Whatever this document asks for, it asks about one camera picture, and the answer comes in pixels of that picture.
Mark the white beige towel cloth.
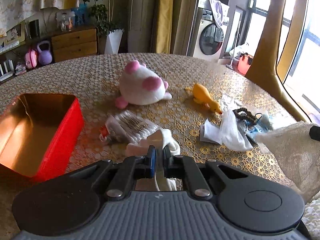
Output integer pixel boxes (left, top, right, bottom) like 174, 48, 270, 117
255, 121, 319, 203

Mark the clear bag of cotton swabs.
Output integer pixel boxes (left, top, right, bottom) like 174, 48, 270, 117
99, 110, 160, 144

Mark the blue patterned face mask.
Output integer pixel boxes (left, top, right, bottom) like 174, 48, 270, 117
238, 114, 273, 142

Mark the yellow rubber chicken toy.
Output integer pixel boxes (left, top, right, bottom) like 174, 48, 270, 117
184, 83, 222, 114

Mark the tall yellow giraffe figure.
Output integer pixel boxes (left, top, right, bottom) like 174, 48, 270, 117
245, 0, 311, 122

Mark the white pink plush toy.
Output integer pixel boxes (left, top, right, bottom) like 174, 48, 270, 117
115, 60, 172, 109

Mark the red plastic basket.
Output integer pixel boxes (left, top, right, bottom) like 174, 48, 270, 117
237, 53, 253, 76

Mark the red metal tin box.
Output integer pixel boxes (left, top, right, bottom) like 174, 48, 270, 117
1, 93, 84, 181

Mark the white front-load washing machine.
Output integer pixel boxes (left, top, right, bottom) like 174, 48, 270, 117
190, 0, 229, 62

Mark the beige standing air conditioner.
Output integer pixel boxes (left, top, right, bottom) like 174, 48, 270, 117
127, 0, 156, 53

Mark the white geometric planter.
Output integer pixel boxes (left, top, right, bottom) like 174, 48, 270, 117
104, 29, 124, 54

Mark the wooden drawer sideboard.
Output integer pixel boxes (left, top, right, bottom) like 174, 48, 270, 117
1, 25, 99, 82

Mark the purple kettlebell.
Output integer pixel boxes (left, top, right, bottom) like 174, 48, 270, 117
37, 41, 53, 66

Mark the yellow curtain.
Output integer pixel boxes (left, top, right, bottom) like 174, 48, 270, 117
151, 0, 174, 54

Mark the cloth on washing machine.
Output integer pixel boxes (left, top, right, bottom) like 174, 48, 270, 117
208, 0, 229, 28

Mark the blue toy on sideboard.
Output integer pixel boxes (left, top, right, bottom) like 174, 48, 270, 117
72, 3, 89, 27

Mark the clear jar with figurines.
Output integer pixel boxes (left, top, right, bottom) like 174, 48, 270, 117
56, 10, 75, 31

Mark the black cylinder speaker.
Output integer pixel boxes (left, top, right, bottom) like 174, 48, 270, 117
29, 19, 40, 39

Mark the white keyboard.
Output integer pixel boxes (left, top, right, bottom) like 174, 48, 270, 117
0, 41, 20, 54

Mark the potted green tree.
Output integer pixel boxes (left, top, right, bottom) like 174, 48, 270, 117
82, 0, 124, 36

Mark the white picture frame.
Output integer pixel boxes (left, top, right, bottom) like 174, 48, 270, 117
5, 23, 25, 43

